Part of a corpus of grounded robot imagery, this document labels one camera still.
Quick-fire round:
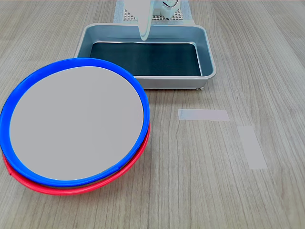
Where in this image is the white plate blue rim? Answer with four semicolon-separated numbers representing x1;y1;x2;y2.
0;57;150;187

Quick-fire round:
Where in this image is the black mat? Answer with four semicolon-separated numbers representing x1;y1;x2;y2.
89;42;203;77

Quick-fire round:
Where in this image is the steel tray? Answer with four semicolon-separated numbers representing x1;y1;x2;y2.
73;23;217;91

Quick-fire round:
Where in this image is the translucent tape strip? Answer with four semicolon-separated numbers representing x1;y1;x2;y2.
178;109;230;122
237;125;268;170

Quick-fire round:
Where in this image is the white plate red rim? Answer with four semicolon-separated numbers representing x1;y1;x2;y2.
2;121;151;196

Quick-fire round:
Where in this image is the pale perforated base plate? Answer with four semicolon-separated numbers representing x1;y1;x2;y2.
122;8;184;21

